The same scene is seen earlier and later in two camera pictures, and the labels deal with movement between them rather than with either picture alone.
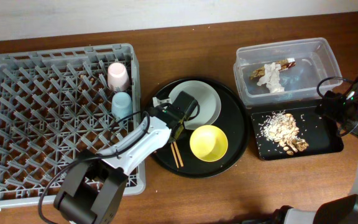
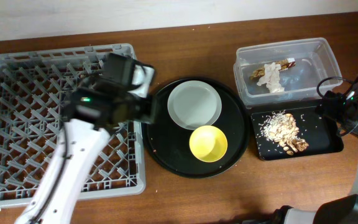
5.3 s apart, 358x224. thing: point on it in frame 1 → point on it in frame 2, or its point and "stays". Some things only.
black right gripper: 328,104 stays
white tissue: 271,78 stays
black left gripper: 186,104 → 150,109
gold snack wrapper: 257,72 stays
